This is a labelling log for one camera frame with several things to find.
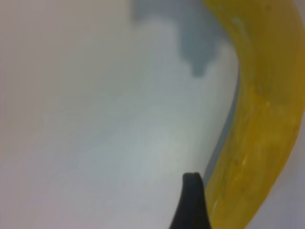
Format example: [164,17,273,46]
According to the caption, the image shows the yellow banana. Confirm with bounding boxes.
[202,0,305,229]

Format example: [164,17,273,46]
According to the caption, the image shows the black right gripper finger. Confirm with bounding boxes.
[168,172,213,229]

